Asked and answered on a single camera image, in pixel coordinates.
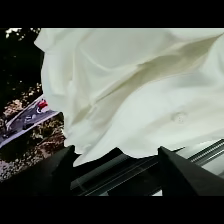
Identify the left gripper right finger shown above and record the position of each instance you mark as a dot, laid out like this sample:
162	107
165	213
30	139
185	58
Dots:
186	180

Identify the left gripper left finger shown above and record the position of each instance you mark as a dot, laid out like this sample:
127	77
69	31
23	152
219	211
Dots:
46	176

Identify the white shirt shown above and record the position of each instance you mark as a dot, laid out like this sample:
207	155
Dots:
133	86

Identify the silver frame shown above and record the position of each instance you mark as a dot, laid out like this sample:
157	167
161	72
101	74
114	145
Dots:
207	151

